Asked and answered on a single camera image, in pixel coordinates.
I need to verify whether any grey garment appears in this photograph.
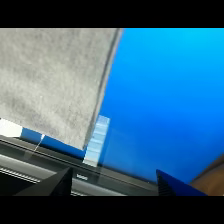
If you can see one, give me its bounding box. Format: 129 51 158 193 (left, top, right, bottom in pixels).
0 28 123 151

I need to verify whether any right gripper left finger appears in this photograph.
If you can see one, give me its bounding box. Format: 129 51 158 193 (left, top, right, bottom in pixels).
14 167 74 197

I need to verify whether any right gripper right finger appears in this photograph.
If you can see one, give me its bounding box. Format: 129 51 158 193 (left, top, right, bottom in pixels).
155 168 208 197

